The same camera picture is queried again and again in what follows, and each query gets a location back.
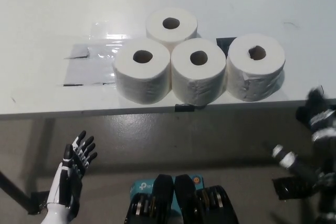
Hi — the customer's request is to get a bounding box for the black white robot left hand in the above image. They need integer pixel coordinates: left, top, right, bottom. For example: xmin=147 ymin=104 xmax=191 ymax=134
xmin=46 ymin=130 xmax=98 ymax=209

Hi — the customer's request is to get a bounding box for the dark grey robot right hand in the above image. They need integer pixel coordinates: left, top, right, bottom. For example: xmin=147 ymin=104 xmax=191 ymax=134
xmin=271 ymin=86 xmax=336 ymax=180

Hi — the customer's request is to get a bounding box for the white toilet paper roll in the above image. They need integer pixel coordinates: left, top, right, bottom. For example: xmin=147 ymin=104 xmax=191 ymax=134
xmin=170 ymin=37 xmax=227 ymax=105
xmin=226 ymin=34 xmax=286 ymax=103
xmin=145 ymin=7 xmax=198 ymax=51
xmin=113 ymin=37 xmax=172 ymax=105

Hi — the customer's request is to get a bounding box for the black table leg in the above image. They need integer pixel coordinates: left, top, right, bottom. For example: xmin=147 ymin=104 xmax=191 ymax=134
xmin=0 ymin=170 xmax=36 ymax=209

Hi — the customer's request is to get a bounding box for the teal tp-link box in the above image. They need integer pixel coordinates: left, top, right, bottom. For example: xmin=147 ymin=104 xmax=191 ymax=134
xmin=129 ymin=173 xmax=205 ymax=209

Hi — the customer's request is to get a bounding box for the grey tape patch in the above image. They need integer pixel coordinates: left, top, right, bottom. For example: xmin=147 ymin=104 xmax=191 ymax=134
xmin=62 ymin=43 xmax=119 ymax=87

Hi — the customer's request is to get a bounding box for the black tape square patch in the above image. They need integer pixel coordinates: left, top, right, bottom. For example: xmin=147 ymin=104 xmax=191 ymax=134
xmin=216 ymin=36 xmax=238 ymax=54

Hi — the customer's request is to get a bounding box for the clear plastic tape sheet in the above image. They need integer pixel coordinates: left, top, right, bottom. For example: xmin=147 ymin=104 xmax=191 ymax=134
xmin=54 ymin=19 xmax=148 ymax=88

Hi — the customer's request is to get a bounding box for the black table foot bracket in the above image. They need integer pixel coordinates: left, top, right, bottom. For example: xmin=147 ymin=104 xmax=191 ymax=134
xmin=271 ymin=176 xmax=320 ymax=200

